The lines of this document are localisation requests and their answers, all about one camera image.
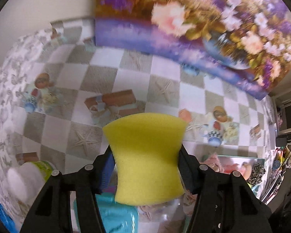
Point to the yellow sponge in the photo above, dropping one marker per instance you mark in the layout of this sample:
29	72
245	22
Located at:
146	149

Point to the white cabinet furniture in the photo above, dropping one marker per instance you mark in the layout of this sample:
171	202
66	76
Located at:
282	107

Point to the teal plastic container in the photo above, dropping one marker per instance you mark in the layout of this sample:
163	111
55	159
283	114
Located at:
116	217

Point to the clutter pile on table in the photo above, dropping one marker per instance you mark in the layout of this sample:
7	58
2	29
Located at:
279	164

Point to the patterned checkered tablecloth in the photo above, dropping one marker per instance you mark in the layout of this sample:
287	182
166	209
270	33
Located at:
47	76

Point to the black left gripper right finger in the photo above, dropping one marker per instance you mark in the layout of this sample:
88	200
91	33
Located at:
202	181

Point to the black white leopard scrunchie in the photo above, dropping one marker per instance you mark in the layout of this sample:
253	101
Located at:
257	173

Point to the white tray with green rim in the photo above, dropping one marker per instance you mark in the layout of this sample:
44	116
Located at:
230	160

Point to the white plastic bottle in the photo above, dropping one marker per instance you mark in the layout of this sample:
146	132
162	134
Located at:
26	181

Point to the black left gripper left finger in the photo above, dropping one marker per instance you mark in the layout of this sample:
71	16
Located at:
91	180

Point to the floral painting canvas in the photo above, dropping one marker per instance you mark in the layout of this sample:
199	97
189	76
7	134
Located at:
244	42

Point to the pink white fluffy towel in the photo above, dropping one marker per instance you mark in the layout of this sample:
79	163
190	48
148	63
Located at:
214	163

